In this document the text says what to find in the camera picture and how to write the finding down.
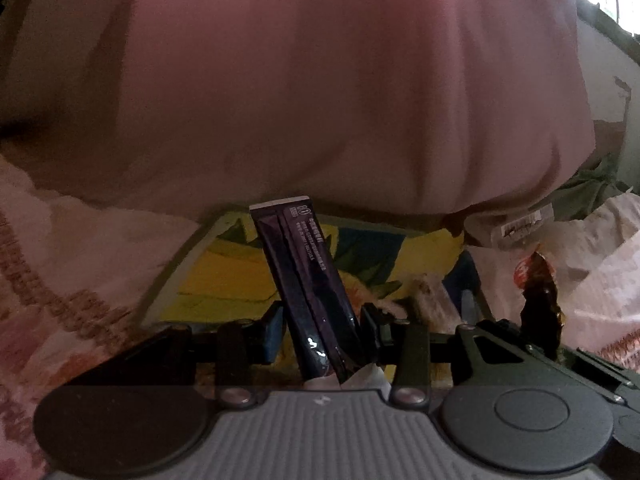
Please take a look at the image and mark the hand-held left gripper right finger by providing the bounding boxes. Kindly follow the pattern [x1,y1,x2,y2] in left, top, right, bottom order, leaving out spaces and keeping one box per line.
[360,304,576,406]

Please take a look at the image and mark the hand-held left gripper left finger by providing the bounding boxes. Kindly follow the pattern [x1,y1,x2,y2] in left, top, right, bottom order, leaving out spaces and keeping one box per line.
[65,302,286,407]

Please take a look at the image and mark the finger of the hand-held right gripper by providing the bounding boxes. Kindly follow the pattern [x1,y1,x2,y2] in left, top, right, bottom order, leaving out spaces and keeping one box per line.
[555,345,640,403]

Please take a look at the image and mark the pink pillow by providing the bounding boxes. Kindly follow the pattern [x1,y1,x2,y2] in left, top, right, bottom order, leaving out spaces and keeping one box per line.
[0,0,598,233]

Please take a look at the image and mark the green cloth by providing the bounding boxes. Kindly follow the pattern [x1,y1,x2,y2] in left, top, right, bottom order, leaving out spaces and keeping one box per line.
[555,152,636,221]

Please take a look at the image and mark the dark stick packet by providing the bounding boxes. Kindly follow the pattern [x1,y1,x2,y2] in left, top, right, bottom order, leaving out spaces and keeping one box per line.
[249,194,391,397]

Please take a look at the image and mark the grey box yellow blue print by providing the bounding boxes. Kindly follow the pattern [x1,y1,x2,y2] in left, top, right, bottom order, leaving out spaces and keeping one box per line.
[142,205,496,331]

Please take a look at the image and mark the clear puffed rice bar packet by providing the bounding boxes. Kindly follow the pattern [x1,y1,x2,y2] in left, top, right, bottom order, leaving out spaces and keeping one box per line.
[400,272,463,323]

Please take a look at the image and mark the dark brown candy wrapper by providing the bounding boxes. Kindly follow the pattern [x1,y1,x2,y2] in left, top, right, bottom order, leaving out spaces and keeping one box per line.
[514,252,566,358]

